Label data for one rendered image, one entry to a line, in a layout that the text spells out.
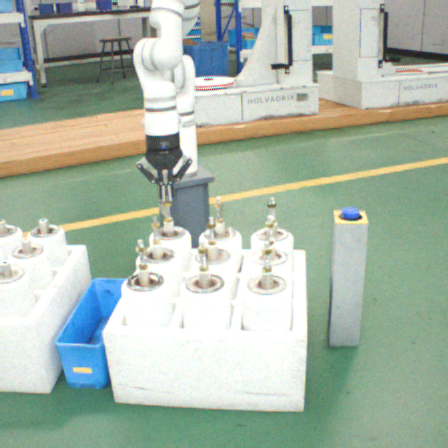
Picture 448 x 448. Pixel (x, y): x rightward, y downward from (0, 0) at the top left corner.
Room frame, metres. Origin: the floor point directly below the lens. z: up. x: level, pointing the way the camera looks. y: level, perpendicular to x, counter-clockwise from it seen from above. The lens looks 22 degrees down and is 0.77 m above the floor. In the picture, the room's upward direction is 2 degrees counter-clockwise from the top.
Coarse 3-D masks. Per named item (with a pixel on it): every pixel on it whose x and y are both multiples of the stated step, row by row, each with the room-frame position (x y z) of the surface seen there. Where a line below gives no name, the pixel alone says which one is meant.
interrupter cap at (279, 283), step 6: (258, 276) 0.97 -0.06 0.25; (276, 276) 0.97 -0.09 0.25; (252, 282) 0.95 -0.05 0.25; (258, 282) 0.95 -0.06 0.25; (276, 282) 0.95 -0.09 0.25; (282, 282) 0.94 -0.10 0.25; (252, 288) 0.93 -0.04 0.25; (258, 288) 0.93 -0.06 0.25; (264, 288) 0.93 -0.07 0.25; (270, 288) 0.93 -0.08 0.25; (276, 288) 0.92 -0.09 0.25; (282, 288) 0.92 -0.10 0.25; (264, 294) 0.90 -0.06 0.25; (270, 294) 0.90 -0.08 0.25
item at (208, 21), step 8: (200, 0) 7.48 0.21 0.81; (208, 0) 7.52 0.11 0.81; (200, 8) 7.48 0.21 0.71; (208, 8) 7.52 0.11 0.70; (208, 16) 7.52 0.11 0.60; (208, 24) 7.52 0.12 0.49; (208, 32) 7.51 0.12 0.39; (216, 32) 7.55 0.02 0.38; (208, 40) 7.51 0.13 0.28; (216, 40) 7.55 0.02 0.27
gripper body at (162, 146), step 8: (152, 136) 1.17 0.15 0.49; (160, 136) 1.17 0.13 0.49; (168, 136) 1.17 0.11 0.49; (176, 136) 1.19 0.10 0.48; (152, 144) 1.18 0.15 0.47; (160, 144) 1.17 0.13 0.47; (168, 144) 1.17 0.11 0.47; (176, 144) 1.19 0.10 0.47; (152, 152) 1.19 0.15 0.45; (160, 152) 1.20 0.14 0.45; (168, 152) 1.20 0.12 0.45; (176, 152) 1.20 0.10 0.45; (152, 160) 1.19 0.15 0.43; (176, 160) 1.20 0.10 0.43
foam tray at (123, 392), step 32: (192, 256) 1.25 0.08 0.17; (128, 352) 0.90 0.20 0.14; (160, 352) 0.89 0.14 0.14; (192, 352) 0.88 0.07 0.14; (224, 352) 0.87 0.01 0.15; (256, 352) 0.87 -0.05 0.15; (288, 352) 0.86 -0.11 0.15; (128, 384) 0.90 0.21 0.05; (160, 384) 0.89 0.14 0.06; (192, 384) 0.88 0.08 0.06; (224, 384) 0.87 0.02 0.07; (256, 384) 0.87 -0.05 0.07; (288, 384) 0.86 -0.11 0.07
